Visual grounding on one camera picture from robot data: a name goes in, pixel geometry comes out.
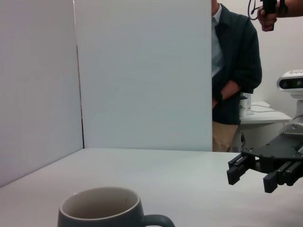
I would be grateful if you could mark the white desk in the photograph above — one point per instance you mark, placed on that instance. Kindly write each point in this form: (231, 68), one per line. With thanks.
(265, 118)

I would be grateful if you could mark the black handheld controller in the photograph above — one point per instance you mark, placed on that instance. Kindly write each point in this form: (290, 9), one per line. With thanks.
(268, 7)

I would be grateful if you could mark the forearm with dark watch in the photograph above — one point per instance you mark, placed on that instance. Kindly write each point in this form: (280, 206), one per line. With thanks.
(228, 91)

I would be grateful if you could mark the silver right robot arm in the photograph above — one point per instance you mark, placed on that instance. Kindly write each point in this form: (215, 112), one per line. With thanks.
(292, 128)

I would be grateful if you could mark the person in dark jacket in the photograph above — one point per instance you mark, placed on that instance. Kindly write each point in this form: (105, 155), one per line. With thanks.
(239, 52)

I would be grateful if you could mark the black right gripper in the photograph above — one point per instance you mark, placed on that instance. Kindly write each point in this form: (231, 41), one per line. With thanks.
(284, 149)

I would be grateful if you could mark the silver robot head camera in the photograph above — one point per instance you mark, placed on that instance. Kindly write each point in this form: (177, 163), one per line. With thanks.
(290, 82)

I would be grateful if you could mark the grey ceramic cup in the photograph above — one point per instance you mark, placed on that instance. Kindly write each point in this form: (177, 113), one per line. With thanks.
(99, 205)

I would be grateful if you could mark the white printed carton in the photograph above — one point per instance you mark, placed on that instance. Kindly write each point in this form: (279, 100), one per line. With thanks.
(245, 105)

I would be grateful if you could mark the forearm with black wristband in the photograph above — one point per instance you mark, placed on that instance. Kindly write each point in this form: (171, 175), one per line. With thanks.
(294, 8)

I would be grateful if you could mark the white partition board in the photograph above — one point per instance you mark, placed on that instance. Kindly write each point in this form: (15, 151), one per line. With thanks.
(142, 75)

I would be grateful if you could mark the white robot torso column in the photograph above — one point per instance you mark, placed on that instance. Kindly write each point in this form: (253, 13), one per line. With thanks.
(299, 108)

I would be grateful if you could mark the hand gripping black controller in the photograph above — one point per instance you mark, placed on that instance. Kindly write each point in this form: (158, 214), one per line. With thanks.
(267, 23)

